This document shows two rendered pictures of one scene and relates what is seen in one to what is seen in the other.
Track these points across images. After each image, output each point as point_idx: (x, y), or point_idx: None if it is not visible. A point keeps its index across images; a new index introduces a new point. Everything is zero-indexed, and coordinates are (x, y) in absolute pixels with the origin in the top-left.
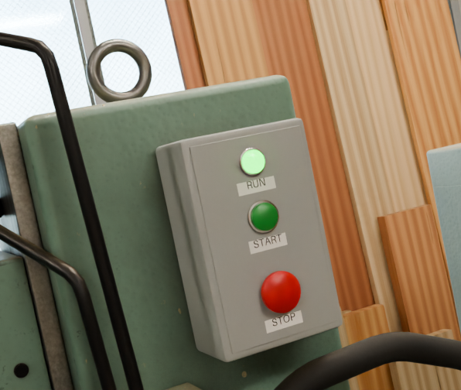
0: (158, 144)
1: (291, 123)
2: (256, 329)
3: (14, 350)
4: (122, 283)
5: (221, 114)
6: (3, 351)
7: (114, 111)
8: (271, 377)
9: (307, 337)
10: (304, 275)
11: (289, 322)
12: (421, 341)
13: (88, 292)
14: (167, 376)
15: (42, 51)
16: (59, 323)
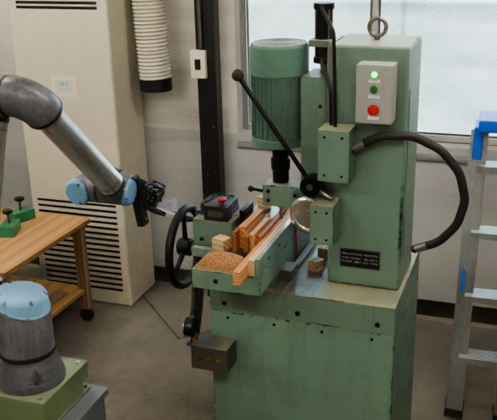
0: (363, 59)
1: (389, 67)
2: (364, 117)
3: (319, 101)
4: (344, 93)
5: (384, 55)
6: (317, 100)
7: (353, 47)
8: (379, 132)
9: (394, 125)
10: (382, 107)
11: (374, 118)
12: (420, 138)
13: (331, 93)
14: (350, 121)
15: (332, 32)
16: None
